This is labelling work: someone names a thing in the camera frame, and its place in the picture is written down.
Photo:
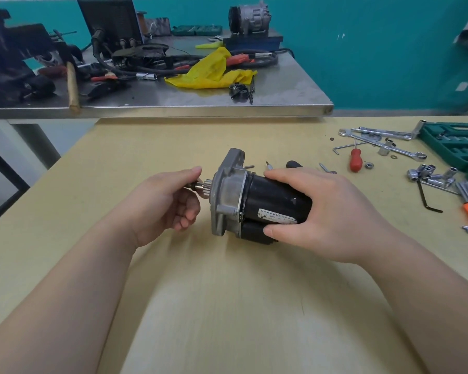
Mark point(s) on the person's right hand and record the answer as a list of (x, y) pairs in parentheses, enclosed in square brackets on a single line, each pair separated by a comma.
[(335, 218)]

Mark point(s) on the person's left hand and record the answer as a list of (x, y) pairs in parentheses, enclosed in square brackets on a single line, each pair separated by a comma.
[(160, 206)]

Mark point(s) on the person's right thumb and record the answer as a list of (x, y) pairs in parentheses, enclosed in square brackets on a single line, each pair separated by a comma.
[(277, 232)]

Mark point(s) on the person's left thumb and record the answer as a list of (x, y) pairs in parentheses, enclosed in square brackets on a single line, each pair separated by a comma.
[(187, 174)]

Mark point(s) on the small silver driver bit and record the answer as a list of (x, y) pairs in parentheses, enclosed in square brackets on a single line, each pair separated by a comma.
[(197, 186)]

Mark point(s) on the black and silver starter motor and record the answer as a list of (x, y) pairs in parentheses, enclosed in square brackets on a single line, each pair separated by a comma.
[(257, 198)]

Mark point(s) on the person's right forearm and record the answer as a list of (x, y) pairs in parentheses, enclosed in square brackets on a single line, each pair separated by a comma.
[(433, 303)]

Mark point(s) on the person's left forearm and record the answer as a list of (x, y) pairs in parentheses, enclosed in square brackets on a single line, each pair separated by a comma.
[(58, 303)]

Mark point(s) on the short silver screwdriver bit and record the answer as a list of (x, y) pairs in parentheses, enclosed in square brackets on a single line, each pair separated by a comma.
[(269, 165)]

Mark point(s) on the small black metal part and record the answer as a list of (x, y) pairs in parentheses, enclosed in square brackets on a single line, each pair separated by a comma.
[(240, 91)]

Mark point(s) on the yellow cloth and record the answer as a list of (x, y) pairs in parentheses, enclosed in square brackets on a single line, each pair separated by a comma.
[(212, 72)]

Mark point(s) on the silver hex key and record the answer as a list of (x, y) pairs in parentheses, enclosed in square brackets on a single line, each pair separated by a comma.
[(345, 147)]

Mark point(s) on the stainless steel work table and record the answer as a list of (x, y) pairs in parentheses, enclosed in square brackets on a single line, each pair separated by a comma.
[(288, 89)]

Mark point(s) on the single silver socket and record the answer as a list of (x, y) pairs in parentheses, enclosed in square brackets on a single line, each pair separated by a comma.
[(385, 148)]

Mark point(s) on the silver combination wrench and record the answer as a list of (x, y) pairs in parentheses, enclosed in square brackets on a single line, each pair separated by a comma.
[(384, 144)]

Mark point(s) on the green socket set tray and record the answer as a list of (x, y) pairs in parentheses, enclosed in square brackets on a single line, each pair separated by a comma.
[(197, 30)]

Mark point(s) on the blue metal base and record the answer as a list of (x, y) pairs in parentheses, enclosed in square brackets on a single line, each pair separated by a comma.
[(253, 41)]

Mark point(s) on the silver L-shaped socket wrench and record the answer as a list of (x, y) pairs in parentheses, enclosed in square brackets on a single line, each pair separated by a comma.
[(390, 133)]

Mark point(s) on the black hex key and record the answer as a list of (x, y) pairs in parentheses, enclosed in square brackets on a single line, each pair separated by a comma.
[(427, 198)]

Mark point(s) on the cluster of silver sockets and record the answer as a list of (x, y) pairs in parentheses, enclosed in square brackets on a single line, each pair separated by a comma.
[(423, 173)]

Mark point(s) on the silver car compressor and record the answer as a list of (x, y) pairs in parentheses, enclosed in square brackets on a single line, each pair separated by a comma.
[(249, 17)]

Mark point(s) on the black welding machine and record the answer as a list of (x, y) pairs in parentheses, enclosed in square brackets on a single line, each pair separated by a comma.
[(111, 19)]

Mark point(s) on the green plastic tool case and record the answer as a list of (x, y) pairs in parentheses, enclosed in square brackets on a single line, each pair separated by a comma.
[(454, 146)]

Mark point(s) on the black bench machine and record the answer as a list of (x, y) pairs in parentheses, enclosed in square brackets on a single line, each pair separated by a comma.
[(11, 58)]

